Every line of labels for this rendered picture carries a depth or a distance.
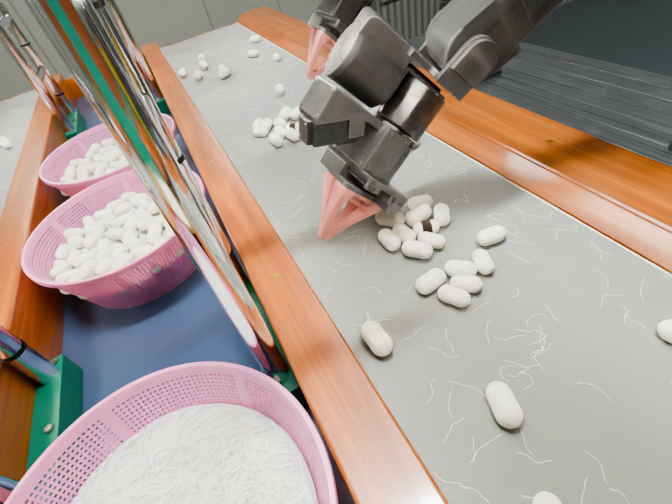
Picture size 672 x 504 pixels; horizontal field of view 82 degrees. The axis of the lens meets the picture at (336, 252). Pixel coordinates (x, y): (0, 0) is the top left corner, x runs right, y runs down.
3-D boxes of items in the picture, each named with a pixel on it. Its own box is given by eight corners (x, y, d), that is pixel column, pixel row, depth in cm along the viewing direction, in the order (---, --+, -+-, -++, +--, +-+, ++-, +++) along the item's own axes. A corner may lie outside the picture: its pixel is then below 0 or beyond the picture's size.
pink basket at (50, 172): (183, 138, 95) (164, 100, 88) (206, 187, 76) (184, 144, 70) (73, 180, 89) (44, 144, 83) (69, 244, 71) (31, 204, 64)
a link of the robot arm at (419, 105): (373, 121, 39) (414, 58, 37) (355, 111, 44) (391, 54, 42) (420, 155, 42) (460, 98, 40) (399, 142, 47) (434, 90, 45)
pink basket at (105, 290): (176, 192, 77) (152, 150, 70) (258, 239, 62) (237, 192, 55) (44, 277, 65) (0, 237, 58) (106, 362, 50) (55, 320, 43)
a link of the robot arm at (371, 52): (328, 91, 35) (421, -40, 29) (320, 60, 42) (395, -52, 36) (415, 153, 41) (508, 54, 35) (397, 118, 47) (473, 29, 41)
